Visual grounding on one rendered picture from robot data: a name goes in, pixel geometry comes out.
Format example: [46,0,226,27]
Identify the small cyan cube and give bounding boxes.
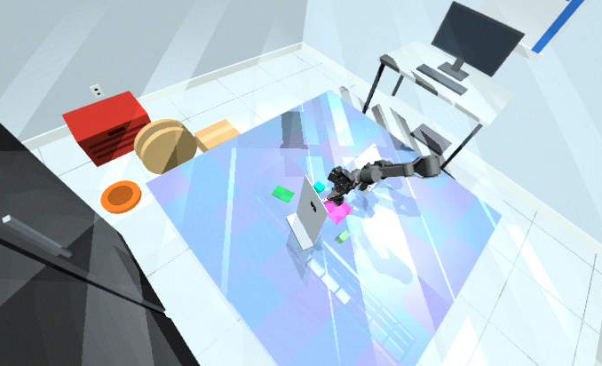
[313,181,325,194]

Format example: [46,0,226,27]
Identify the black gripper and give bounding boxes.
[327,169,359,206]

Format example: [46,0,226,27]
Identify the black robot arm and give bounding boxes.
[328,155,441,185]

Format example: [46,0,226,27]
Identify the small green block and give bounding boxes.
[337,230,350,244]

